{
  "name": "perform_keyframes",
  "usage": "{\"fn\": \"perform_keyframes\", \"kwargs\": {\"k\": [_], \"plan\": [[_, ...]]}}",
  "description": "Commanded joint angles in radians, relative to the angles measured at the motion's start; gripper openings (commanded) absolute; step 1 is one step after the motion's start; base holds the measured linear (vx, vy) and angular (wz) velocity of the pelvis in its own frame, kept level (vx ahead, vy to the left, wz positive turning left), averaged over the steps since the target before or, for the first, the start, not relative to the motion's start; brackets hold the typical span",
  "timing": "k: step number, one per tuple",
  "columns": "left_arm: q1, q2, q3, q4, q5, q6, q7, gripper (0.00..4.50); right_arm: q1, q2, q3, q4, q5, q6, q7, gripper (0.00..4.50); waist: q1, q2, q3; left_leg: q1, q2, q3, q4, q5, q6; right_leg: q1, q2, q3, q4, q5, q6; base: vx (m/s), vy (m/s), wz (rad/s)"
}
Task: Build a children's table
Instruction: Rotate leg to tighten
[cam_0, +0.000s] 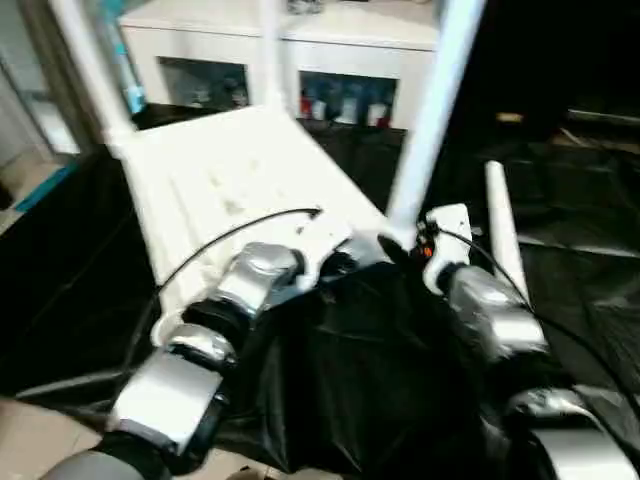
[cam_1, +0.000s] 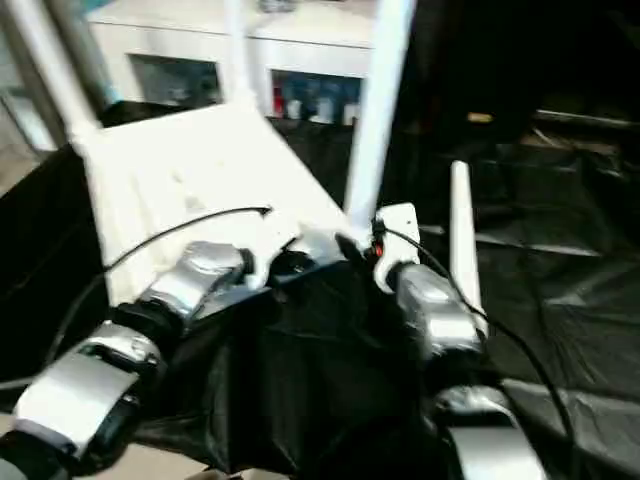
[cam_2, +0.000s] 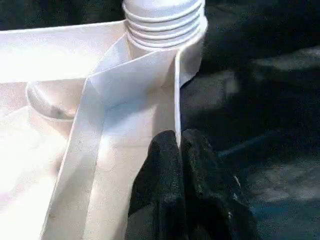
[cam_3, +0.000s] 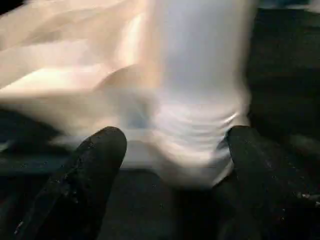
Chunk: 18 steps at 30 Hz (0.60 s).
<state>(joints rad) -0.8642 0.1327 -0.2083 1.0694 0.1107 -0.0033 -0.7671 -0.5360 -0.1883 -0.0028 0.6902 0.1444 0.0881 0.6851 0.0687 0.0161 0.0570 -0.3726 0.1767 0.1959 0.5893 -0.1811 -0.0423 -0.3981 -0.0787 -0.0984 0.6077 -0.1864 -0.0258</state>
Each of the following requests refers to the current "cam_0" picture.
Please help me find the black box with yellow label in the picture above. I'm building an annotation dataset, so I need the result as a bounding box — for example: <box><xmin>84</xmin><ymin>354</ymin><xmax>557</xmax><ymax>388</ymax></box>
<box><xmin>429</xmin><ymin>0</ymin><xmax>571</xmax><ymax>146</ymax></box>

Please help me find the white plastic table top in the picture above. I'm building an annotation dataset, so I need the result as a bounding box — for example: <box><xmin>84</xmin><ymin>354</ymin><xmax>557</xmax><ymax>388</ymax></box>
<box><xmin>107</xmin><ymin>104</ymin><xmax>401</xmax><ymax>346</ymax></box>

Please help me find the white plastic table leg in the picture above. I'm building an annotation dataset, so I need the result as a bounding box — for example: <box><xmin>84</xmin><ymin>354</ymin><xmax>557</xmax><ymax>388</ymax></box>
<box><xmin>48</xmin><ymin>0</ymin><xmax>139</xmax><ymax>154</ymax></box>
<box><xmin>483</xmin><ymin>159</ymin><xmax>532</xmax><ymax>304</ymax></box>
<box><xmin>383</xmin><ymin>0</ymin><xmax>490</xmax><ymax>247</ymax></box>
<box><xmin>257</xmin><ymin>0</ymin><xmax>292</xmax><ymax>110</ymax></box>

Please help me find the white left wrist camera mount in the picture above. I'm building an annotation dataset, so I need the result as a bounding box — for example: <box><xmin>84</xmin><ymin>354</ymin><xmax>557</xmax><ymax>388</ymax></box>
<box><xmin>294</xmin><ymin>219</ymin><xmax>354</xmax><ymax>294</ymax></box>

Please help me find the teal plastic frame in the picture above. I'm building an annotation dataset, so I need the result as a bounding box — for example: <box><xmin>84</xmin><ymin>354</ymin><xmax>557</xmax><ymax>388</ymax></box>
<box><xmin>14</xmin><ymin>162</ymin><xmax>76</xmax><ymax>211</ymax></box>

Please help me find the dark metal rail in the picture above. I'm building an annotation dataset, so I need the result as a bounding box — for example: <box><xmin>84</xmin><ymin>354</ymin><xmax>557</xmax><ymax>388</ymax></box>
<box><xmin>567</xmin><ymin>108</ymin><xmax>640</xmax><ymax>124</ymax></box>

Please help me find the black plastic mat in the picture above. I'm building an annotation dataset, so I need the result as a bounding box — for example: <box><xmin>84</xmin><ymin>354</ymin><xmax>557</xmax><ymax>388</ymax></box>
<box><xmin>0</xmin><ymin>102</ymin><xmax>640</xmax><ymax>480</ymax></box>

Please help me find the light blue patterned strip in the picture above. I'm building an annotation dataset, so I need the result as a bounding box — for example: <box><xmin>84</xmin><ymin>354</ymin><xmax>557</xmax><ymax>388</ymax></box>
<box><xmin>107</xmin><ymin>9</ymin><xmax>146</xmax><ymax>114</ymax></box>

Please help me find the white glass-door cabinet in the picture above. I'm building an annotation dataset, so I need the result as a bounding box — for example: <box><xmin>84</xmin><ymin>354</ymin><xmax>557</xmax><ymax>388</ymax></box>
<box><xmin>119</xmin><ymin>0</ymin><xmax>441</xmax><ymax>129</ymax></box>

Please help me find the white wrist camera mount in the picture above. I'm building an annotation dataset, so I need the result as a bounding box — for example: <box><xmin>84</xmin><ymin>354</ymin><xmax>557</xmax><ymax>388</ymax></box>
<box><xmin>294</xmin><ymin>219</ymin><xmax>354</xmax><ymax>294</ymax></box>
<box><xmin>422</xmin><ymin>203</ymin><xmax>474</xmax><ymax>296</ymax></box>

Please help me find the grey-brown curtain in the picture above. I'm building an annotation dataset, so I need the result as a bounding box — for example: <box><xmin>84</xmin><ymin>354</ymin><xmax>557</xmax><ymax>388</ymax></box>
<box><xmin>19</xmin><ymin>0</ymin><xmax>109</xmax><ymax>149</ymax></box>

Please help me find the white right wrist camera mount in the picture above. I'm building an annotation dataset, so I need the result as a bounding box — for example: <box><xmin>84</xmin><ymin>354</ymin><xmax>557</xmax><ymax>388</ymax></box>
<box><xmin>422</xmin><ymin>203</ymin><xmax>474</xmax><ymax>296</ymax></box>

